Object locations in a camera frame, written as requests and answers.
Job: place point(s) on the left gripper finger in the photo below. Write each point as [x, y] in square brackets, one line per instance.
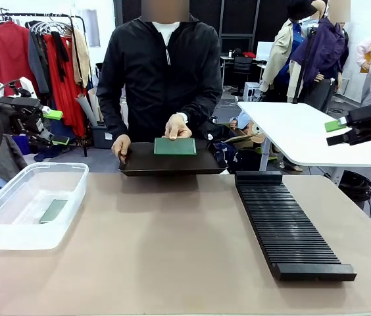
[61, 140]
[53, 115]

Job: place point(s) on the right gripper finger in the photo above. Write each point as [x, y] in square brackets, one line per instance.
[335, 126]
[340, 139]

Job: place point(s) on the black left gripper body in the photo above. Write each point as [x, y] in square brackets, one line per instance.
[21, 115]

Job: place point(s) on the green PCB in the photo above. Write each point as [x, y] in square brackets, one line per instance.
[52, 210]
[179, 148]

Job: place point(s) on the black plastic tray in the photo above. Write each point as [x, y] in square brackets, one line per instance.
[139, 161]

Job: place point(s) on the person's right forearm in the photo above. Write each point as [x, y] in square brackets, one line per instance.
[110, 115]

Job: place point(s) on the person's left forearm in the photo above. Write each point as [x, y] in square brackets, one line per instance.
[205, 112]

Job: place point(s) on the person's right hand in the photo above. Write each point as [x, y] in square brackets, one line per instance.
[121, 146]

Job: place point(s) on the person's left hand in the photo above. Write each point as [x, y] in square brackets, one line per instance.
[177, 128]

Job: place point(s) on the long red dress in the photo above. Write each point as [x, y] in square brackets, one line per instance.
[64, 98]

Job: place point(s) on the grey paper roll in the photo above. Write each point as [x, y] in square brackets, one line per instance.
[86, 108]

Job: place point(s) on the grey storage bin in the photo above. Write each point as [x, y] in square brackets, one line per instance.
[101, 138]

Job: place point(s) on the white table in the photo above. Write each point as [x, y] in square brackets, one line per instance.
[290, 131]

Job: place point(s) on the grey cloth pile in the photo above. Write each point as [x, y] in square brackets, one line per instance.
[4, 158]

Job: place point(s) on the grey hanging garment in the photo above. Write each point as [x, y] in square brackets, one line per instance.
[39, 66]

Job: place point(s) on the red coat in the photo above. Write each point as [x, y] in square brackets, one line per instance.
[11, 59]

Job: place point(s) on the beige hanging garment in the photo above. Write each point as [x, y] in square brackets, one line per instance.
[81, 59]

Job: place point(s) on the black hanging scarf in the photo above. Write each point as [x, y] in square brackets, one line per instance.
[61, 52]

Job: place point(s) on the black stand pole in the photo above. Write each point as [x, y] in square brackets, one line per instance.
[304, 69]

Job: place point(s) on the mannequin in purple jacket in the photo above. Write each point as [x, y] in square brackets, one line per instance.
[323, 52]

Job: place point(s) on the mannequin in beige coat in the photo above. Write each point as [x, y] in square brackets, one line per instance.
[281, 56]

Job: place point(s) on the light blue cap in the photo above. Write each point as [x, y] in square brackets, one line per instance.
[246, 119]

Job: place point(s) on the white computer tower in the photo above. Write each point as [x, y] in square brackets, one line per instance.
[251, 90]

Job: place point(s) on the open cardboard box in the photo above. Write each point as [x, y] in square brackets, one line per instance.
[241, 141]

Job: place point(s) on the black metal clothes rack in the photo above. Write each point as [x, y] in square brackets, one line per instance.
[40, 15]

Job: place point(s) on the dark clothing pile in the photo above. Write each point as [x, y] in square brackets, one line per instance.
[238, 158]

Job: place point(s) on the white board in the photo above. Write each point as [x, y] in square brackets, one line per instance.
[264, 51]

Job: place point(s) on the black slotted PCB rack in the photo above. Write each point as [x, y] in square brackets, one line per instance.
[287, 230]

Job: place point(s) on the clear plastic box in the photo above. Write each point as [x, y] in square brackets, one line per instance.
[24, 240]

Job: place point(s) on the black office chair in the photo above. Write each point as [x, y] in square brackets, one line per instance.
[242, 66]

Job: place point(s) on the person in black jacket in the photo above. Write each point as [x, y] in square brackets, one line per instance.
[159, 82]

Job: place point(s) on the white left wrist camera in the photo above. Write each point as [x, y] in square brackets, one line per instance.
[29, 86]

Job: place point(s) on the grey wall panel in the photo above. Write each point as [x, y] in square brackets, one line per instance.
[92, 29]

